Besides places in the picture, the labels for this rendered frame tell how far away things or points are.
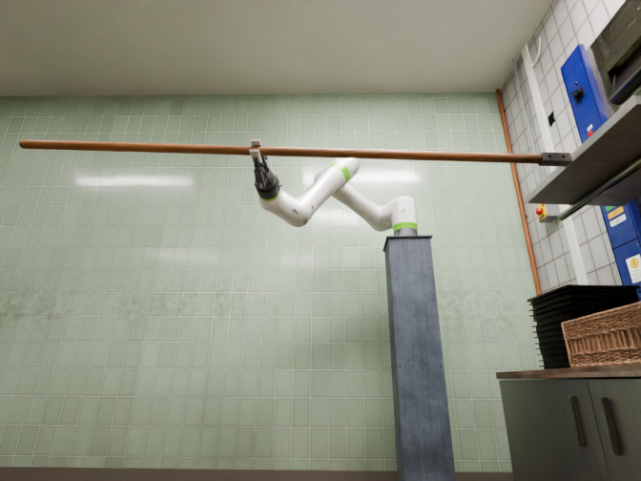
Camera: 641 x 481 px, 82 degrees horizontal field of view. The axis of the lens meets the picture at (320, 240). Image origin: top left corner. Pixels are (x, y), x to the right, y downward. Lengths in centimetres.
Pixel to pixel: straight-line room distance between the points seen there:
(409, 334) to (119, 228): 199
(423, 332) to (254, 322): 105
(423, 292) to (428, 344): 23
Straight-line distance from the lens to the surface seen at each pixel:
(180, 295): 249
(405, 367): 173
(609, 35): 237
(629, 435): 131
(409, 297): 177
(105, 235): 285
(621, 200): 178
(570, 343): 155
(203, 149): 131
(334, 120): 290
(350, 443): 229
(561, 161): 141
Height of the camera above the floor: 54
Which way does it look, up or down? 21 degrees up
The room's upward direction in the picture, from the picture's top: straight up
